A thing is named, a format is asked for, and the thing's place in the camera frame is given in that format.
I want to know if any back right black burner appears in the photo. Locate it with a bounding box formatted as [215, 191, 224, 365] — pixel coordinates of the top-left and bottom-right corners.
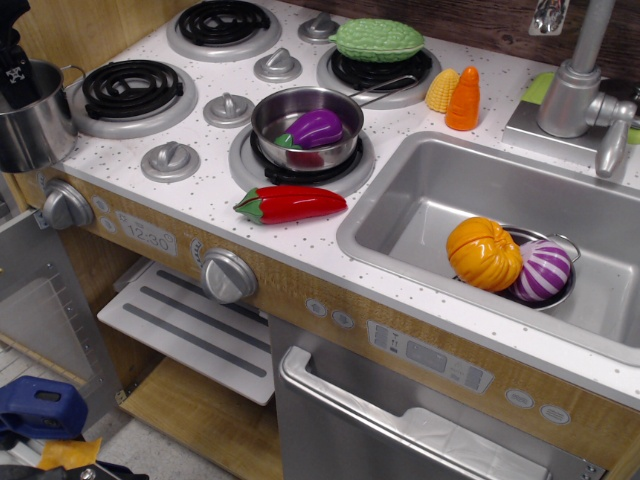
[316, 47, 442, 110]

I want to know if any blue clamp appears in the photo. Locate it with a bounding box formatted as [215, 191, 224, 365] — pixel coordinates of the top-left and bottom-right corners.
[1, 376, 89, 449]

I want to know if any back left black burner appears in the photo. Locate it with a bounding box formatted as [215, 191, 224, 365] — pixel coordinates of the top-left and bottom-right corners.
[166, 1, 282, 63]

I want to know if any oven clock display panel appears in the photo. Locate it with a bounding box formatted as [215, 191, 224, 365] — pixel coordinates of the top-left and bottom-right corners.
[115, 211, 178, 257]

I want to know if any red toy chili pepper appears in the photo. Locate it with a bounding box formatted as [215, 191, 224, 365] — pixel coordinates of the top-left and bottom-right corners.
[233, 185, 347, 225]

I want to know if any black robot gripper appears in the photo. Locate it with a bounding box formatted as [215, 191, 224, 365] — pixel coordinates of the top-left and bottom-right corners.
[1, 0, 40, 109]

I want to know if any silver stovetop knob front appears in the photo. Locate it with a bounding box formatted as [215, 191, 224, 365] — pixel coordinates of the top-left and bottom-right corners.
[140, 141, 200, 183]

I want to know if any silver oven knob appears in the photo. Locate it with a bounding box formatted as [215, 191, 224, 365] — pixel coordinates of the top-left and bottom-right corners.
[42, 179, 94, 230]
[201, 248, 258, 304]

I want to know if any right silver oven knob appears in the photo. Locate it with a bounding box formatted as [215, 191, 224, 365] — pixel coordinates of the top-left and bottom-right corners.
[201, 248, 258, 304]

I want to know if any orange toy carrot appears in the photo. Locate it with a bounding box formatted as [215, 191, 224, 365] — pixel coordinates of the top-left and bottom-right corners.
[445, 66, 480, 131]

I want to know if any tall silver metal pot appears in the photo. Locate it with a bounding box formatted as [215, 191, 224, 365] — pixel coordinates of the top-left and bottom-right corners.
[1, 60, 78, 174]

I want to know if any left silver oven knob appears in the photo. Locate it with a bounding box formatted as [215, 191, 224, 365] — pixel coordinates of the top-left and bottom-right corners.
[42, 179, 94, 230]

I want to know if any dishwasher control panel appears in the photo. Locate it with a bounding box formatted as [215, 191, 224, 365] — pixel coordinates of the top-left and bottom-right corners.
[366, 320, 495, 394]

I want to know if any silver frying pan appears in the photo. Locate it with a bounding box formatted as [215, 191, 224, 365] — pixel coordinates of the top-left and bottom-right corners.
[251, 75, 418, 172]

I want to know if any silver dishwasher door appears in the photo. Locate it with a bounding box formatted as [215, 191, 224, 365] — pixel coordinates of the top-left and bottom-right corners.
[269, 318, 607, 479]

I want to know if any front right black burner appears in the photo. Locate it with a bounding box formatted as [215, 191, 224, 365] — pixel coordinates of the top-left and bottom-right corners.
[229, 127, 376, 197]

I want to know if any green toy bitter gourd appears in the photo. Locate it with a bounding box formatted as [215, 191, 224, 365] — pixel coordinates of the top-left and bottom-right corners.
[329, 18, 424, 63]

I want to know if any silver toy faucet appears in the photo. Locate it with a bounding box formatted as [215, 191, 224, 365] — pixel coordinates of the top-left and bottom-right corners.
[503, 1, 637, 178]

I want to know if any purple toy eggplant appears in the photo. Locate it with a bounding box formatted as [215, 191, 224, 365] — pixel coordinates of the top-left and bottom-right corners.
[274, 109, 343, 150]

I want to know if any small silver bowl in sink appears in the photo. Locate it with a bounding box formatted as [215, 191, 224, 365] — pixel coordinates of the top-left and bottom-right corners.
[486, 224, 581, 310]

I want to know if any silver sink basin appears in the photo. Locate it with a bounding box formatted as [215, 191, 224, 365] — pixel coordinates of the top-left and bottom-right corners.
[337, 132, 639, 366]

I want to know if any open oven door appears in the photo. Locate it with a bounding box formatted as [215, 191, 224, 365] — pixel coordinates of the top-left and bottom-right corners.
[1, 211, 122, 432]

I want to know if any front left black burner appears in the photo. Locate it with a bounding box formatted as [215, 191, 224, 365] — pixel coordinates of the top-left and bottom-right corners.
[66, 60, 198, 140]

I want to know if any white oven rack shelf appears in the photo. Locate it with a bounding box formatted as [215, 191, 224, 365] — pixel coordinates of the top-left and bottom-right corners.
[98, 262, 274, 406]

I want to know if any silver stovetop knob back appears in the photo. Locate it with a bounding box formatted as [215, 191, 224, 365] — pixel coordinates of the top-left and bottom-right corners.
[298, 12, 340, 44]

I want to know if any silver stovetop knob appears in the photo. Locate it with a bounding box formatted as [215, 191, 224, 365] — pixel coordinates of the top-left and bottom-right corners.
[253, 48, 303, 83]
[298, 12, 340, 44]
[203, 92, 255, 129]
[140, 141, 200, 183]

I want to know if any black burner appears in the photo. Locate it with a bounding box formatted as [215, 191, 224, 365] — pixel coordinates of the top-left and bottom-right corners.
[316, 47, 442, 110]
[66, 60, 198, 140]
[229, 127, 376, 197]
[166, 1, 282, 63]

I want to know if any silver stovetop knob centre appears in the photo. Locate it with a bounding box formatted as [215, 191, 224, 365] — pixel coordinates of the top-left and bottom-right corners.
[203, 92, 255, 129]

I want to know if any purple striped toy onion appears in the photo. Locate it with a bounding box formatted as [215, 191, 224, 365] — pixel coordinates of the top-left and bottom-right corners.
[509, 240, 572, 302]

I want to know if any orange toy pumpkin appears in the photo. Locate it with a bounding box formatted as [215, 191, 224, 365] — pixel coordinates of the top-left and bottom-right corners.
[446, 217, 523, 292]

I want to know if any yellow toy corn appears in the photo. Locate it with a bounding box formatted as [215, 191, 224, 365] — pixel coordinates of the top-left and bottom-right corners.
[425, 69, 460, 113]

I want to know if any silver stovetop knob middle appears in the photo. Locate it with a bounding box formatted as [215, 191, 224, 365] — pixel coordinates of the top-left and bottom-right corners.
[253, 48, 303, 83]

